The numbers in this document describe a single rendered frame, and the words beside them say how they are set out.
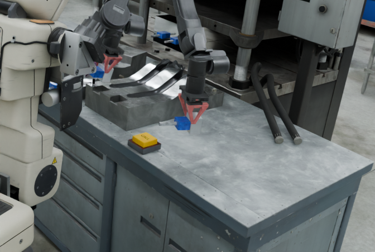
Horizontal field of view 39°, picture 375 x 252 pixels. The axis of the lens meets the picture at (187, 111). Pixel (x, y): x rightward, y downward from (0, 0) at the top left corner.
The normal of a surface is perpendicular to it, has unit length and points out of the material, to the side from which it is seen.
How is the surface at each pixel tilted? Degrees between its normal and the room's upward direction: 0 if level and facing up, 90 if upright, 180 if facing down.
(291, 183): 0
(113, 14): 54
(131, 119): 90
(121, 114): 90
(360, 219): 0
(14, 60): 82
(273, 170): 0
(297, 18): 90
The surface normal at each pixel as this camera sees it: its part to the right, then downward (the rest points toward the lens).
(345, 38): 0.68, 0.36
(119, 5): 0.46, -0.22
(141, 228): -0.72, 0.18
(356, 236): 0.12, -0.91
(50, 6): 0.88, 0.28
